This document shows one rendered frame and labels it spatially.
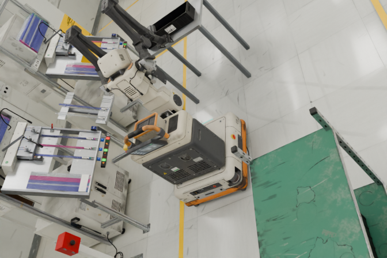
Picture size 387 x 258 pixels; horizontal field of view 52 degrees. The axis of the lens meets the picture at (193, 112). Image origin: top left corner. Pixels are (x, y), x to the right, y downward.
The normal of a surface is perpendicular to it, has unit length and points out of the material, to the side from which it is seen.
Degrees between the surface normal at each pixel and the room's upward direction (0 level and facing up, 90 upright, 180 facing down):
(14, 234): 90
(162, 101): 82
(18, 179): 47
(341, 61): 0
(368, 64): 0
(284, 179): 0
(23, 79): 90
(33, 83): 90
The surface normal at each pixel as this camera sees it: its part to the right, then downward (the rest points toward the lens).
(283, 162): -0.65, -0.51
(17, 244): 0.76, -0.43
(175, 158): -0.06, 0.77
